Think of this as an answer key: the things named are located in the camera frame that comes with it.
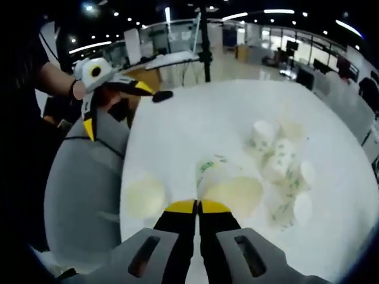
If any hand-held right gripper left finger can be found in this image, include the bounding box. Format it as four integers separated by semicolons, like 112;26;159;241
62;199;198;284

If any black cable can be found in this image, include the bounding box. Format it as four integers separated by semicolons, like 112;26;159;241
63;135;126;160

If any black computer mouse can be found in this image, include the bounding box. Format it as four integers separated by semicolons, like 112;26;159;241
152;89;174;103

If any green printed paper cup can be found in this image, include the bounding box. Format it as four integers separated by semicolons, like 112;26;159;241
123;173;167;220
194;153;265;220

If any person in dark clothes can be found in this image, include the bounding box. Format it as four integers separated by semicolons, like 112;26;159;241
0;17;65;252

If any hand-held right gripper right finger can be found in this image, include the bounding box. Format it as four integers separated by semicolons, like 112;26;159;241
197;199;331;284

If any small wooden cabinet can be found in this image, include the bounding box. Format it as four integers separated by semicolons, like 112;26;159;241
235;44;249;62

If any pile of paper cups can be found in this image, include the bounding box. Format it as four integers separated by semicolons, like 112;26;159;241
247;117;317;231

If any grey mesh chair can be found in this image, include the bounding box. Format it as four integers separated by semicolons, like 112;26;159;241
44;108;131;256

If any black office chair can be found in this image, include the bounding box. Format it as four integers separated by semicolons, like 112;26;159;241
297;67;315;90

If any black monitor on stand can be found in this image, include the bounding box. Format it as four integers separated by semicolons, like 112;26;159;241
285;40;300;57

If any person's left hand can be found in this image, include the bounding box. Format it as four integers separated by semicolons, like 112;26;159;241
98;88;133;122

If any white side desk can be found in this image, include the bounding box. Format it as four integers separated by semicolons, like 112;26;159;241
144;50;201;71

